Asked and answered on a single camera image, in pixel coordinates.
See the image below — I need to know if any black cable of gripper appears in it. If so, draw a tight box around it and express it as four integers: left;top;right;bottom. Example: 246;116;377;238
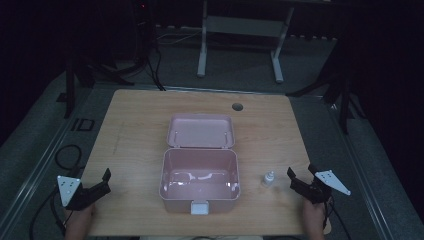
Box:
321;196;352;240
29;144;84;240

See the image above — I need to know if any white metal stand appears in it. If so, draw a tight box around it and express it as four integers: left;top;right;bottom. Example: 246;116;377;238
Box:
196;0;296;85

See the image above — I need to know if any pink plastic storage box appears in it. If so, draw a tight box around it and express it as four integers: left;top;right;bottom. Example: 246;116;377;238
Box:
158;112;242;216

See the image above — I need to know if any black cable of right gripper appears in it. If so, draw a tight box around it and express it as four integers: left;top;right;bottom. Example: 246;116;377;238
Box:
321;196;352;240

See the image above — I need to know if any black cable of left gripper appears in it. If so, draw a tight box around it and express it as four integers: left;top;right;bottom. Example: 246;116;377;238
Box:
29;144;84;240

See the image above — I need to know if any small white dropper bottle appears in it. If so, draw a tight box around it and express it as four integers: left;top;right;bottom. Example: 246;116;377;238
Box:
261;170;277;189

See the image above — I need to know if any person's left hand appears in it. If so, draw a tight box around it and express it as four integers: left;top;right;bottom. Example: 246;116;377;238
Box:
65;203;97;230

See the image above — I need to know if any black floor cable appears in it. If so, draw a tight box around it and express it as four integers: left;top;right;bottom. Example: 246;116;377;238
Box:
145;31;168;92

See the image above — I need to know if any black tripod stand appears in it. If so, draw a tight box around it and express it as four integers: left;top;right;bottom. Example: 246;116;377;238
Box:
55;49;136;120
285;39;367;136

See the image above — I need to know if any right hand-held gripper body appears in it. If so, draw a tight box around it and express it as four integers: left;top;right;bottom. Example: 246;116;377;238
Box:
290;169;352;205

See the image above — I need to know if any person's right hand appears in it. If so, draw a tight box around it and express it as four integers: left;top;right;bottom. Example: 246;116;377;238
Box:
302;197;330;226

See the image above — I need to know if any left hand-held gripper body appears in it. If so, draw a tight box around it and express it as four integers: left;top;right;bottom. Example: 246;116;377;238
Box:
56;175;105;212

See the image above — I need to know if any metal floor rail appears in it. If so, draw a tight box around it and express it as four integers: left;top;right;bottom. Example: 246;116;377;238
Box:
324;99;398;240
0;87;116;234

